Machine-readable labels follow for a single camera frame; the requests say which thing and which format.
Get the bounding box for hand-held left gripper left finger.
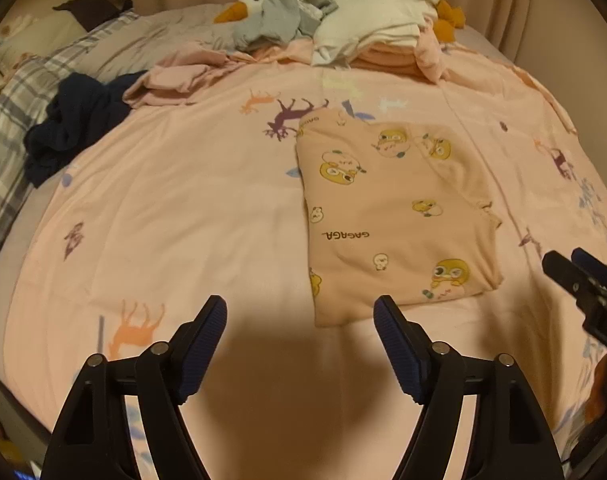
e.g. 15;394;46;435
42;294;229;480

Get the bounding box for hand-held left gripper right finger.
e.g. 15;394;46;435
373;294;567;480

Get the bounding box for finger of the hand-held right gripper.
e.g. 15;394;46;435
542;251;597;306
571;246;607;286

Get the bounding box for pink cartoon print shirt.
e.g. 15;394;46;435
296;112;504;330

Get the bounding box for folded peach clothes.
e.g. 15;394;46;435
351;42;427;78

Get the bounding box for pink animal print blanket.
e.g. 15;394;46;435
4;40;607;480

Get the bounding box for colourful box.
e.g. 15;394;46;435
0;430;42;480

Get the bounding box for light pink garment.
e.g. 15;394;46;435
414;22;454;85

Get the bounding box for dark navy garment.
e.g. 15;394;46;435
24;72;149;190

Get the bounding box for crumpled pink garment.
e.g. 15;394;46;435
124;41;314;108

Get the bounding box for grey plaid pillow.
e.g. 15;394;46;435
0;10;139;261

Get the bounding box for grey garment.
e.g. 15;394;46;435
232;0;340;53

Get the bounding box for beige pillow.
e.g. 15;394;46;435
0;10;89;68

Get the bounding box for dark brown cloth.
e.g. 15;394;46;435
52;0;134;31

